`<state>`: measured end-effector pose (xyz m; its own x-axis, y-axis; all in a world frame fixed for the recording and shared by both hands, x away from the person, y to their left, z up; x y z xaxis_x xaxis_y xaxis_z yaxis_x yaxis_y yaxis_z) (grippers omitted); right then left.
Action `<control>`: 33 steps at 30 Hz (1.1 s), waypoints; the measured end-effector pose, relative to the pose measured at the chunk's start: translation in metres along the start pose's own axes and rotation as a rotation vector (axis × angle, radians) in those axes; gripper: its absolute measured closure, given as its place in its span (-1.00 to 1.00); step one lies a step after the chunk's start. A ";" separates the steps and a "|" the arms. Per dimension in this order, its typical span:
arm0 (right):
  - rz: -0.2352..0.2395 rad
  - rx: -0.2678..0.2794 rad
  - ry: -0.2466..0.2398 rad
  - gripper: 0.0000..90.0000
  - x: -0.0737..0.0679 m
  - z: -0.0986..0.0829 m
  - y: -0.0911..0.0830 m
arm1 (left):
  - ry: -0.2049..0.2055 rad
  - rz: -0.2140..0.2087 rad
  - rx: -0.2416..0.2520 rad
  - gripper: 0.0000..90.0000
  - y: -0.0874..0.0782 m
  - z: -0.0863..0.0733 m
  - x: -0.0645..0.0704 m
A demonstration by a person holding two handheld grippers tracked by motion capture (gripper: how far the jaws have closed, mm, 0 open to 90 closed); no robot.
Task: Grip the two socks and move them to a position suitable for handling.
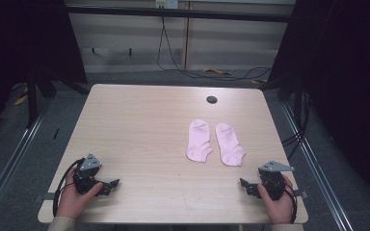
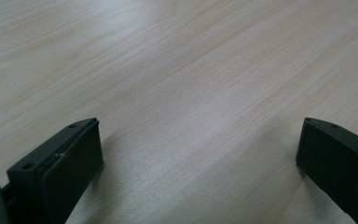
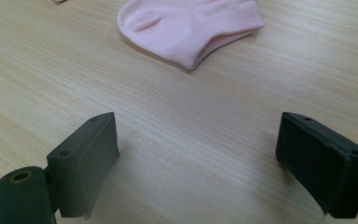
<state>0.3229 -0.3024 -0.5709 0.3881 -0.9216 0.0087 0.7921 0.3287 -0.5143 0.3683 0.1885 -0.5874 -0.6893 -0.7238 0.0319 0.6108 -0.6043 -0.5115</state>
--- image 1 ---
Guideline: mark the metal floor rail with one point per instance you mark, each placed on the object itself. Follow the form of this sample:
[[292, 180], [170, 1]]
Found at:
[[11, 162], [314, 163]]

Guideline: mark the pink ankle sock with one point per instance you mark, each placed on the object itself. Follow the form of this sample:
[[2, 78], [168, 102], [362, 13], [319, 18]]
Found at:
[[229, 146], [199, 141]]

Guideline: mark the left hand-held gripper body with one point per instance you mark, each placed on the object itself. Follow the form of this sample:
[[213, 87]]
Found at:
[[90, 163]]

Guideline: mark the black stand leg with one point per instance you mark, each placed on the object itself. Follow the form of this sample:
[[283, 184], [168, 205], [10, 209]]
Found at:
[[32, 102]]

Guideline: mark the yellow strip on floor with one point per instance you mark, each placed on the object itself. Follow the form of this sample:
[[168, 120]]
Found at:
[[216, 71], [20, 100], [258, 81]]

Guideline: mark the black horizontal bar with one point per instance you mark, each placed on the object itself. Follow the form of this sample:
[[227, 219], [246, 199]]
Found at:
[[173, 12]]

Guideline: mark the person's right hand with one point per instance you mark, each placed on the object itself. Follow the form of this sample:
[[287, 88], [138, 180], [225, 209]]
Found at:
[[281, 210]]

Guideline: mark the person's left hand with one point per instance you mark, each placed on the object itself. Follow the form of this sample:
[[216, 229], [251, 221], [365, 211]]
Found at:
[[70, 202]]

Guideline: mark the black curtain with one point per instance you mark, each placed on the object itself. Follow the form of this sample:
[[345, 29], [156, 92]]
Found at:
[[19, 41], [343, 80]]

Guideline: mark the dark round table grommet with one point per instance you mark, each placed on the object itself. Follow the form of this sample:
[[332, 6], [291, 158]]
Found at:
[[212, 99]]

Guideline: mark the white wall socket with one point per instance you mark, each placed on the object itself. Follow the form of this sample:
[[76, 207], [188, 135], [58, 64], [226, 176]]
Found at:
[[167, 3]]

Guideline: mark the small black floor strip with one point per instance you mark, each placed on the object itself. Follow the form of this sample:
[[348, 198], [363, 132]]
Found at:
[[56, 133]]

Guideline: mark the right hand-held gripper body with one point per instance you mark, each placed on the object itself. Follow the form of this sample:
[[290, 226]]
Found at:
[[273, 181]]

